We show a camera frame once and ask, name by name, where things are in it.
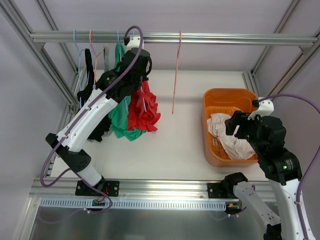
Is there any blue hanger of red top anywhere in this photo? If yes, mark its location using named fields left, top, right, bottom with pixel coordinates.
left=131, top=30, right=148, bottom=115

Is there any white tank top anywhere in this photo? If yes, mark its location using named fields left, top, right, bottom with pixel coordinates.
left=207, top=113, right=256, bottom=160

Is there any red tank top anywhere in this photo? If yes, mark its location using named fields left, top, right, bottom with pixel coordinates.
left=127, top=81, right=161, bottom=132

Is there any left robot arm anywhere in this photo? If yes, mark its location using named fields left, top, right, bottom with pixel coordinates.
left=45, top=47, right=152, bottom=196

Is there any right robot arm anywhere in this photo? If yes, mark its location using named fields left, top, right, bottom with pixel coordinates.
left=221, top=111, right=315, bottom=240

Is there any grey tank top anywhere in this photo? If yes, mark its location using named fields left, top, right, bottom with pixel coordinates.
left=103, top=44, right=110, bottom=72

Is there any pink hanger of grey top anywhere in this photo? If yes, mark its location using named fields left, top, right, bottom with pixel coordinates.
left=88, top=29, right=107, bottom=86

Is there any green tank top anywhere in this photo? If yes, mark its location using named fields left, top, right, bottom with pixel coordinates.
left=108, top=42, right=147, bottom=143

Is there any blue hanger of green top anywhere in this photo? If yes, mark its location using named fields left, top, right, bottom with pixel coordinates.
left=115, top=31, right=125, bottom=64

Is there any blue hanger of black top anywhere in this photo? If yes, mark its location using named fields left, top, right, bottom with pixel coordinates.
left=72, top=29, right=87, bottom=110

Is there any black tank top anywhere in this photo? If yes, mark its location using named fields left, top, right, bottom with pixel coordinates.
left=77, top=48, right=111, bottom=142

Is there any orange plastic basket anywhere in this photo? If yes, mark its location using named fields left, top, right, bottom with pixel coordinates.
left=201, top=88, right=258, bottom=168

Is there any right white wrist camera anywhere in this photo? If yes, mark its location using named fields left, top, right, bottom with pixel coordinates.
left=248, top=97, right=274, bottom=120

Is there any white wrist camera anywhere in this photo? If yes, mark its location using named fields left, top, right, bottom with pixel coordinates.
left=124, top=35, right=141, bottom=52
left=248, top=97, right=274, bottom=120

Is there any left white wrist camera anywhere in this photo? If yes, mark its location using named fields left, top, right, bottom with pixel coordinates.
left=124, top=35, right=141, bottom=52

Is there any aluminium hanging rail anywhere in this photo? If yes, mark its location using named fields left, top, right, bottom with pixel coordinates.
left=29, top=30, right=319, bottom=47

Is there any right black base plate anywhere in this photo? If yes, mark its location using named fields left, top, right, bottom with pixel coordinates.
left=206, top=182, right=226, bottom=199

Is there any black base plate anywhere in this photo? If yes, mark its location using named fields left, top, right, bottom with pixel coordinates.
left=75, top=178, right=120, bottom=197
left=206, top=182, right=226, bottom=199

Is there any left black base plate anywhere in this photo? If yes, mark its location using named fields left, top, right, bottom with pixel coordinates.
left=75, top=178, right=120, bottom=197

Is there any front aluminium rail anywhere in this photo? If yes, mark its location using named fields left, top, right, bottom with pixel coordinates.
left=29, top=176, right=273, bottom=199

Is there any slotted cable duct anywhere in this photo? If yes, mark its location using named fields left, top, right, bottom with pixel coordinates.
left=39, top=197, right=229, bottom=212

